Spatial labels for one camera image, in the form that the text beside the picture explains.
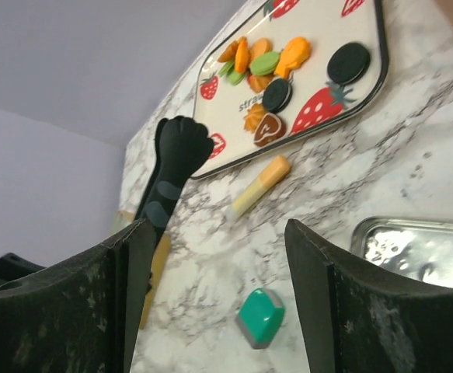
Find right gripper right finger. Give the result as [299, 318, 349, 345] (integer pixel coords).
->
[284, 219, 453, 372]

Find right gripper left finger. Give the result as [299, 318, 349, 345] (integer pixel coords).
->
[0, 220, 156, 372]

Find black metal tongs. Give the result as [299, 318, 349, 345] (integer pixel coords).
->
[134, 116, 214, 242]

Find orange flower cookie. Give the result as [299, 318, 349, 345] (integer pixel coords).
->
[244, 103, 267, 133]

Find black sandwich cookie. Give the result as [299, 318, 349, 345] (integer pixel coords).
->
[262, 78, 292, 113]
[326, 42, 371, 85]

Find green grey eraser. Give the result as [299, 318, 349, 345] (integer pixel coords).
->
[235, 288, 285, 350]

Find gold cookie tin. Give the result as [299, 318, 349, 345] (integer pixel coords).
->
[110, 210, 171, 329]

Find silver tin lid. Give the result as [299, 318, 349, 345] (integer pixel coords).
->
[350, 216, 453, 288]

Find yellow orange highlighter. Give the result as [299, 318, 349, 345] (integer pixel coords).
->
[225, 155, 291, 221]

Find brown heart cookie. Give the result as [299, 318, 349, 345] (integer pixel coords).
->
[254, 113, 287, 148]

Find strawberry pattern tray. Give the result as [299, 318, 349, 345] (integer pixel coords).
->
[193, 1, 389, 180]

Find green macaron cookie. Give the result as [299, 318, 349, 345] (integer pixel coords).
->
[249, 51, 281, 76]

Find orange fish cookie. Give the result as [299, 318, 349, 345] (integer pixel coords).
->
[274, 37, 312, 79]

